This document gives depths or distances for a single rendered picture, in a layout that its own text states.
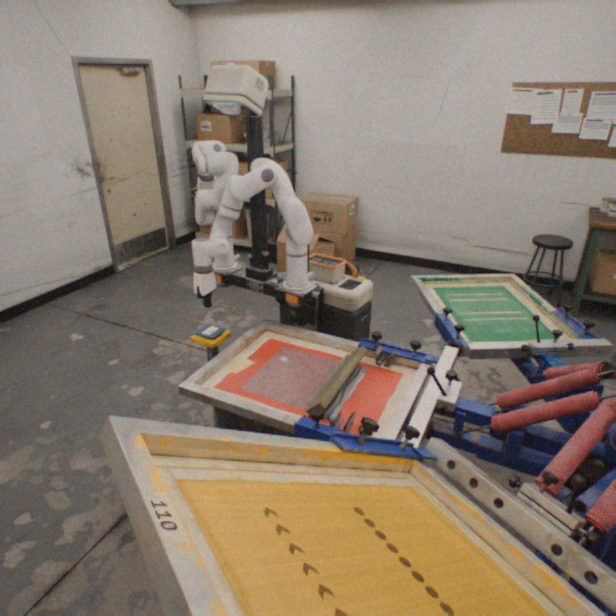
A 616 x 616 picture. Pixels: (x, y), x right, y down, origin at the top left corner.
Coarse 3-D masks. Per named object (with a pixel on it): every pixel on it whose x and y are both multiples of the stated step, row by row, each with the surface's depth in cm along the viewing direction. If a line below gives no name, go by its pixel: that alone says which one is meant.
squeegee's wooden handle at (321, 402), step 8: (360, 352) 183; (352, 360) 178; (360, 360) 181; (344, 368) 174; (352, 368) 175; (336, 376) 172; (344, 376) 169; (328, 384) 170; (336, 384) 164; (328, 392) 160; (336, 392) 162; (320, 400) 156; (328, 400) 158; (312, 408) 157; (320, 408) 155
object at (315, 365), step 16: (256, 352) 198; (272, 352) 198; (288, 352) 198; (304, 352) 198; (320, 352) 198; (272, 368) 187; (288, 368) 187; (304, 368) 187; (320, 368) 187; (368, 384) 178; (384, 384) 177; (384, 400) 169
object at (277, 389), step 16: (256, 368) 187; (224, 384) 178; (240, 384) 178; (256, 384) 177; (272, 384) 177; (288, 384) 177; (304, 384) 177; (320, 384) 177; (256, 400) 169; (272, 400) 169; (288, 400) 169; (304, 400) 169; (352, 400) 169; (368, 400) 169; (368, 416) 161; (352, 432) 154
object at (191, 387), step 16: (256, 336) 208; (304, 336) 206; (320, 336) 203; (224, 352) 191; (352, 352) 197; (368, 352) 194; (208, 368) 181; (416, 368) 186; (192, 384) 172; (416, 384) 172; (208, 400) 166; (224, 400) 163; (240, 400) 163; (416, 400) 168; (256, 416) 158; (272, 416) 156; (288, 416) 156; (400, 416) 156; (400, 432) 152
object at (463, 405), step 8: (464, 400) 155; (456, 408) 152; (464, 408) 151; (472, 408) 151; (480, 408) 151; (488, 408) 151; (448, 416) 155; (472, 416) 151; (480, 416) 149; (488, 416) 148; (480, 424) 151; (488, 424) 149
